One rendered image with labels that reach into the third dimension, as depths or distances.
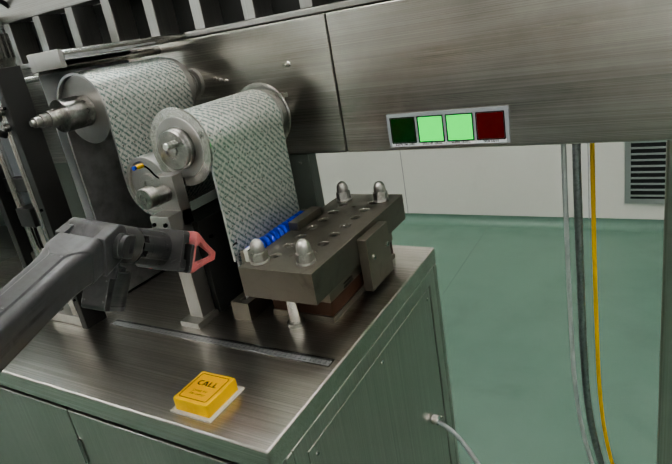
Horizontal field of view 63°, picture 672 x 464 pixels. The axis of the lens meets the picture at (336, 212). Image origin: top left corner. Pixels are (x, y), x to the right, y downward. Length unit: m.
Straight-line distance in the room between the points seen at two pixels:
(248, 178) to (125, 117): 0.29
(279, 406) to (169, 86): 0.75
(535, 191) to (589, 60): 2.62
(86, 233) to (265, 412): 0.36
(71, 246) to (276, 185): 0.53
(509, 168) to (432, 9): 2.58
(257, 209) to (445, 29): 0.50
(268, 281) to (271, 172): 0.27
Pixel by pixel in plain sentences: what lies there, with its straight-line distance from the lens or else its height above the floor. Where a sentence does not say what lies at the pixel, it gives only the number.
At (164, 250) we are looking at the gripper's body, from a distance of 0.91.
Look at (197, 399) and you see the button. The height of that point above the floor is 0.92.
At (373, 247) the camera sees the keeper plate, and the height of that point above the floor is 0.99.
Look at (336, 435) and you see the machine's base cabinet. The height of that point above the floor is 0.79.
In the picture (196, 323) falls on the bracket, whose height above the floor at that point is 0.91.
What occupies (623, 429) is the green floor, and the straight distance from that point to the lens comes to 2.18.
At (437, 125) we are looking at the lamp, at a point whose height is 1.19.
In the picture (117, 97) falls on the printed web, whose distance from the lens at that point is 1.20.
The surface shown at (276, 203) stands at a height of 1.08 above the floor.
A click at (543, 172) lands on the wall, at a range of 3.59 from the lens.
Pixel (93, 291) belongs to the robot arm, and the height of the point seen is 1.12.
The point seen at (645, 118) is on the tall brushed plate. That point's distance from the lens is 1.07.
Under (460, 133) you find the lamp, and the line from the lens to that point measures 1.12.
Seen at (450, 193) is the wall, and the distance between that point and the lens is 3.78.
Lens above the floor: 1.42
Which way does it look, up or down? 19 degrees down
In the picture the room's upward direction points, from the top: 10 degrees counter-clockwise
